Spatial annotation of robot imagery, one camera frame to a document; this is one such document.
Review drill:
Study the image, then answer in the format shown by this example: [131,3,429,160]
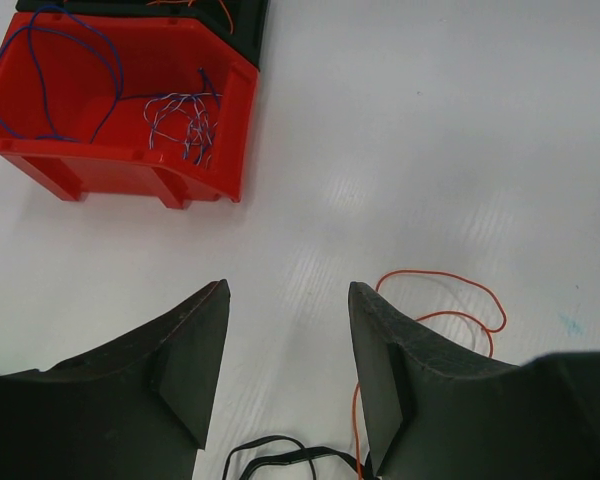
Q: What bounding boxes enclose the thick black cable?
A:
[224,434,369,480]

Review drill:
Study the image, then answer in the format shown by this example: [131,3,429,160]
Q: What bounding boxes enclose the red plastic bin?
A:
[0,7,259,209]

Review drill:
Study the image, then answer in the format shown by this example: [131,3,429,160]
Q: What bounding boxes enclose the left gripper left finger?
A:
[0,280,230,479]

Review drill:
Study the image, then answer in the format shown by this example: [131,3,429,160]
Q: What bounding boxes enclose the black plastic bin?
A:
[15,0,269,69]

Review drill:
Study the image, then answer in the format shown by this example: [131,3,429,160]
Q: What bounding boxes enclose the blue white twisted wire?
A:
[143,92,224,169]

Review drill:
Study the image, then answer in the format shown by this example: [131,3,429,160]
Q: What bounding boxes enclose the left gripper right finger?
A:
[348,282,600,479]

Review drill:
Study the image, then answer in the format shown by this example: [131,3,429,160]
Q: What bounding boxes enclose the orange wire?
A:
[352,269,509,480]

